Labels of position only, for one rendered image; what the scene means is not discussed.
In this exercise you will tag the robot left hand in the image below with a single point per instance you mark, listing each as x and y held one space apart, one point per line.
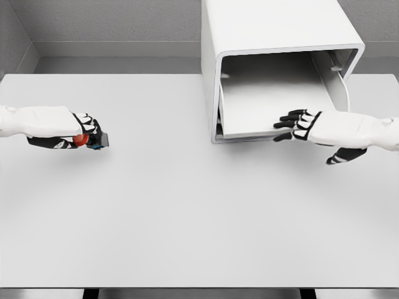
53 121

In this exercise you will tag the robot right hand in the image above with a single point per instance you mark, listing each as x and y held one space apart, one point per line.
339 129

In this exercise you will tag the white cabinet drawer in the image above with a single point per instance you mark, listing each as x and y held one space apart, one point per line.
274 106

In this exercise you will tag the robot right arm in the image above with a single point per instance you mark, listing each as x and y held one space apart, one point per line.
382 133

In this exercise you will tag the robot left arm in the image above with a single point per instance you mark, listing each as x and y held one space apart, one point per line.
12 121

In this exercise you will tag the white tabletop storage cabinet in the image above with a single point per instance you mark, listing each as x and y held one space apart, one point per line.
274 28

